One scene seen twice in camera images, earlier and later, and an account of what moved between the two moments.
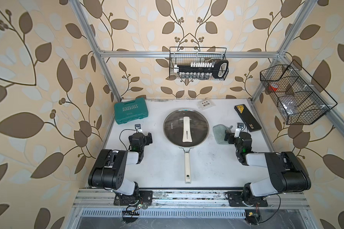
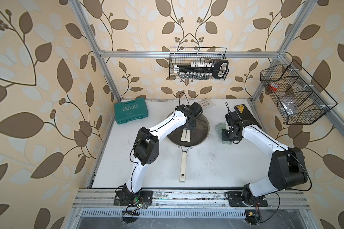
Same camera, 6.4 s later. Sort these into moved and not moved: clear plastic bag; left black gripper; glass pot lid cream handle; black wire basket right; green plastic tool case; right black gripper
Moved: right black gripper; left black gripper
Not moved: clear plastic bag; black wire basket right; glass pot lid cream handle; green plastic tool case
